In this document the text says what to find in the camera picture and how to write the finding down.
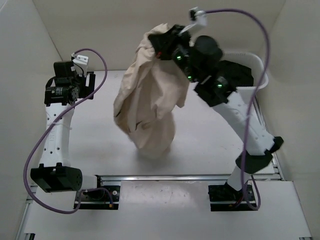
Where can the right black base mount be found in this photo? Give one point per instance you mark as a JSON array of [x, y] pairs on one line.
[[224, 198]]

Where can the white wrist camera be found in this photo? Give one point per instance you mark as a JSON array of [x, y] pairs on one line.
[[198, 21], [80, 63]]

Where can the white plastic basket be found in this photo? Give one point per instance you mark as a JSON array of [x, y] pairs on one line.
[[249, 60]]

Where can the beige trousers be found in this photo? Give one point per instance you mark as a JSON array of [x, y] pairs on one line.
[[149, 91]]

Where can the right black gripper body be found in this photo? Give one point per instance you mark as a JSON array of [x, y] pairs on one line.
[[176, 45]]

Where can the black trousers in basket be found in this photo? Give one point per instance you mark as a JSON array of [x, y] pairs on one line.
[[239, 75]]

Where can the white front cover plate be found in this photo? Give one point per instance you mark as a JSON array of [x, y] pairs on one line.
[[176, 210]]

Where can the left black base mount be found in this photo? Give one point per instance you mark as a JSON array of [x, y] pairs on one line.
[[107, 199]]

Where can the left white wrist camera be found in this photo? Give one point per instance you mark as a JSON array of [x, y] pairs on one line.
[[80, 63]]

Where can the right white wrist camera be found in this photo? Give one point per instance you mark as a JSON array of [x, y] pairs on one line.
[[198, 21]]

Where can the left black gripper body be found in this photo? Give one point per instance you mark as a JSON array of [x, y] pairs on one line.
[[80, 81]]

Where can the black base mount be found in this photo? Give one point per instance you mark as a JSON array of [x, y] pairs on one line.
[[224, 198], [107, 199]]

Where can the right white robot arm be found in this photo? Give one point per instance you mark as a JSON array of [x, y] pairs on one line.
[[199, 63]]

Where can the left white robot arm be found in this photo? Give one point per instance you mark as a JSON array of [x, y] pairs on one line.
[[54, 173]]

